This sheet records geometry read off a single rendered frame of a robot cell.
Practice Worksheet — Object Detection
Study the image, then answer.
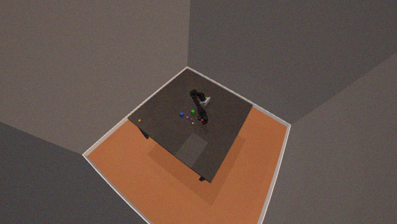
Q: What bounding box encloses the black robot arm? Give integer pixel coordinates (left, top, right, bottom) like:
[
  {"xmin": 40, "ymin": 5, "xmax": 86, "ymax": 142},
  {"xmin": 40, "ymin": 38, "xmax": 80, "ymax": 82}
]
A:
[{"xmin": 190, "ymin": 89, "xmax": 208, "ymax": 122}]

